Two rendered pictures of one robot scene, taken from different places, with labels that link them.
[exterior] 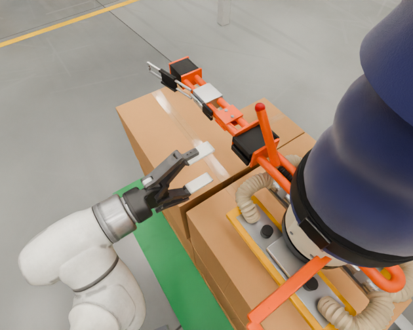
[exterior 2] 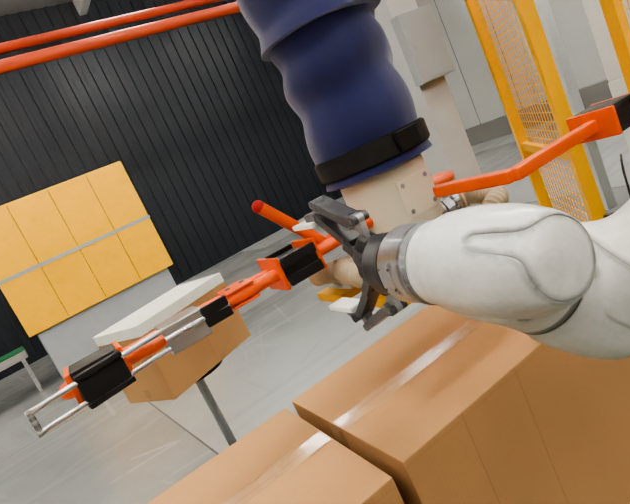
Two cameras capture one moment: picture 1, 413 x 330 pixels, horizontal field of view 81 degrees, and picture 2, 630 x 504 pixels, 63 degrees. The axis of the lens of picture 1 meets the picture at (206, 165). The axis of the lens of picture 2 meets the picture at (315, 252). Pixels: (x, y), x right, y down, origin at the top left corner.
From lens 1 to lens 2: 0.84 m
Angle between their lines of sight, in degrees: 76
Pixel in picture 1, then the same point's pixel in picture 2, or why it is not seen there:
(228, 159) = (281, 446)
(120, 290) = not seen: hidden behind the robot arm
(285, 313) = not seen: hidden behind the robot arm
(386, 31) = (292, 12)
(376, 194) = (376, 66)
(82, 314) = (603, 226)
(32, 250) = (509, 210)
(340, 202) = (381, 92)
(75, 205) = not seen: outside the picture
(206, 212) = (398, 433)
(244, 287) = (517, 352)
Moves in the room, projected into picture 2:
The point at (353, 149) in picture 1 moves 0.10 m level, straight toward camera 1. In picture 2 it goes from (347, 54) to (390, 26)
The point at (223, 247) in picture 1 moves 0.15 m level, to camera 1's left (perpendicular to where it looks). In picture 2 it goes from (462, 391) to (485, 443)
